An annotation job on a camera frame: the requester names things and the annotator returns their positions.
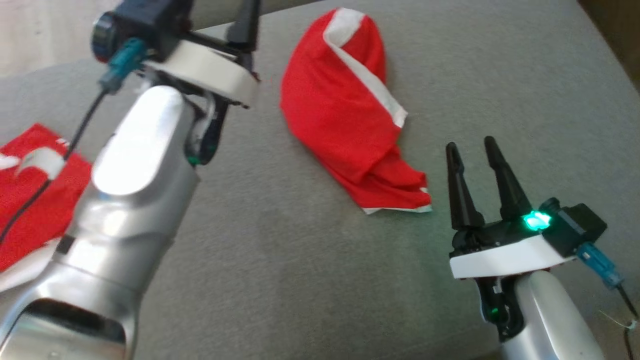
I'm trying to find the grey fabric sofa ottoman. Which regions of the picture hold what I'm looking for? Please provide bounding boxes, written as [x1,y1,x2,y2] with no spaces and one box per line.
[0,0,640,360]

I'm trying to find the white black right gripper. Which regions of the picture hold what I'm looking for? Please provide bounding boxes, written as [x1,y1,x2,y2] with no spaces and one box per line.
[446,136,576,342]

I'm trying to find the red shorts with white trim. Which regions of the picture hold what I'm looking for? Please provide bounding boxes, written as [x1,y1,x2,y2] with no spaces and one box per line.
[279,7,433,216]

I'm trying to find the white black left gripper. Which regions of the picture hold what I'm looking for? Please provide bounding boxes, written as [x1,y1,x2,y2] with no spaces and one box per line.
[145,0,261,167]

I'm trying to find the red white basketball jersey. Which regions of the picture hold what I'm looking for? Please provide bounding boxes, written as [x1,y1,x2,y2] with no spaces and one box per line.
[0,122,94,292]

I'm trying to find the black left cable teal plug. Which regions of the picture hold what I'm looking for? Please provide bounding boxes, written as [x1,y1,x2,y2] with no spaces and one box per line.
[0,37,149,246]

